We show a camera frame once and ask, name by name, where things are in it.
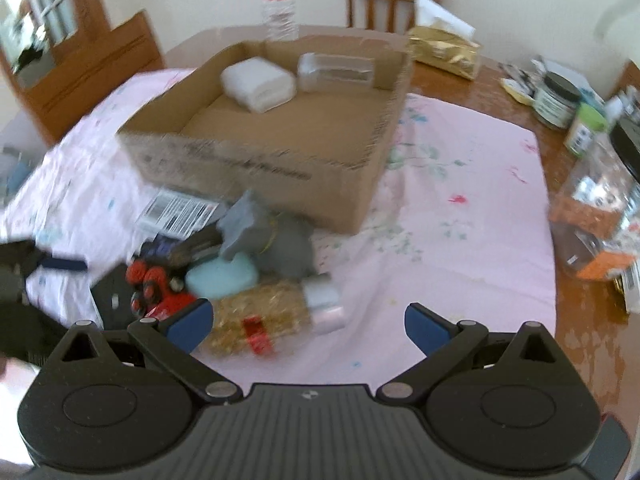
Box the pink floral tablecloth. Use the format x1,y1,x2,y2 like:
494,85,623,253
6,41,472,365
0,67,558,396

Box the wooden glass-pane door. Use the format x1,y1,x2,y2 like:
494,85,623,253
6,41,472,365
0,0,113,96

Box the clear case with barcode label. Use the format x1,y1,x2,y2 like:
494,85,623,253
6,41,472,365
137,190,221,238

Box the clear water bottle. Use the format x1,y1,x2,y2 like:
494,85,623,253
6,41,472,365
257,0,299,43

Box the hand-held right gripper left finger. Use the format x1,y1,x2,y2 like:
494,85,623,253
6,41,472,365
47,297,240,406

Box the white plastic container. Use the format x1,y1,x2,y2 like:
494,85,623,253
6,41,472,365
220,57,297,113

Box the black square pad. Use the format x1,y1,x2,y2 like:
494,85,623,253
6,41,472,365
92,262,146,333

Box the clear jar with gold contents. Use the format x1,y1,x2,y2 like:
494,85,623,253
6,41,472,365
197,275,347,357

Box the dark jar with black lid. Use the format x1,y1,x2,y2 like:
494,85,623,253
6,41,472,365
532,72,583,130

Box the gold tissue pack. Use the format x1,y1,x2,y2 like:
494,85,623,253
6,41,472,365
406,0,485,81

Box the teal soap bar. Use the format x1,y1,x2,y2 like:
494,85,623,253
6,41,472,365
186,252,260,300

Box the empty clear plastic jar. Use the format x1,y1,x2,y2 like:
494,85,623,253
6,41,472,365
297,52,376,93

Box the clear container with orange label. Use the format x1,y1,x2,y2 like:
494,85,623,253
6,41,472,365
547,120,640,281

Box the green label jar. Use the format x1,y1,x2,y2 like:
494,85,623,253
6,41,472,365
564,105,608,157

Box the grey shark toy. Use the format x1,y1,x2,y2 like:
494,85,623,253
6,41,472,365
217,191,316,278

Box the black toy car orange wheels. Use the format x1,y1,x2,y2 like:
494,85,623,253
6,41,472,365
131,227,223,286

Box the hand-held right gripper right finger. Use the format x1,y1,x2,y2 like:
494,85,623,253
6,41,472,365
376,302,573,406

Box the brown cardboard box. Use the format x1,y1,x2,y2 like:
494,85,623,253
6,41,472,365
116,35,415,235

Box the red toy vehicle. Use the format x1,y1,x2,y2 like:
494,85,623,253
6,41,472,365
129,280,200,322

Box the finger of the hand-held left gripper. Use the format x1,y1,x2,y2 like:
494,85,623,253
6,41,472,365
37,255,89,274

